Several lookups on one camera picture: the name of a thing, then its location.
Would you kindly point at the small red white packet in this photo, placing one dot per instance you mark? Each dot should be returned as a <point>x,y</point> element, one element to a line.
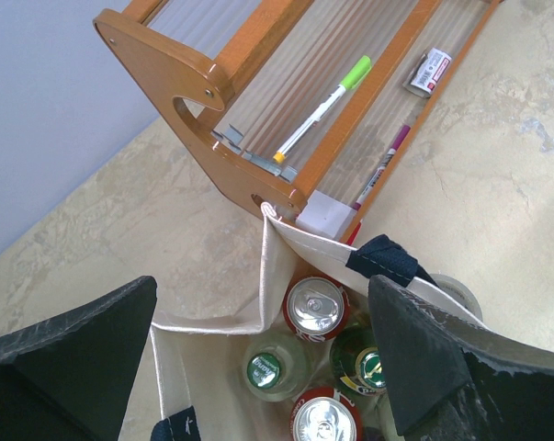
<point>426,75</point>

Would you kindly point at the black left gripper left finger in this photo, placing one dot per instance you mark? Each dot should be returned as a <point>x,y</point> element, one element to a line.
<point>70,377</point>

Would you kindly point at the beige canvas tote bag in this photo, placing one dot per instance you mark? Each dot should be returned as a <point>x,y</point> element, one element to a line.
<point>200,363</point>

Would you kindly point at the red cola can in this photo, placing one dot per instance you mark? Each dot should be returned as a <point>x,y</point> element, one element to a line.
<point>325,413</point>
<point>316,309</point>

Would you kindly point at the green and white pen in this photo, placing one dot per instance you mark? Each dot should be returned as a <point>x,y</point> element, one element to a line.
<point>351,80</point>

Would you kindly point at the orange wooden shelf rack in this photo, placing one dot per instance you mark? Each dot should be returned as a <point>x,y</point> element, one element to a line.
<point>234,109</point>

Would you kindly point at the white card on shelf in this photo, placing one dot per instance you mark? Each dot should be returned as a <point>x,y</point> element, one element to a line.
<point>325,216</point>

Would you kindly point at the clear glass bottle green cap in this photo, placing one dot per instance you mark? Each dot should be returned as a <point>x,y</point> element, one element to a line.
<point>276,366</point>

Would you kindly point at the clear tape roll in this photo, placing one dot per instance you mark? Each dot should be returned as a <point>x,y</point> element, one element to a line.
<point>459,292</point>

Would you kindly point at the magenta marker pen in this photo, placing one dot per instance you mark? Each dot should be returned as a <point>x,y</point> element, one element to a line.
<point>395,146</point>

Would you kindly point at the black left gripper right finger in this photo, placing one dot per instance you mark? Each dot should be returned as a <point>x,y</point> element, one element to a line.
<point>449,379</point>

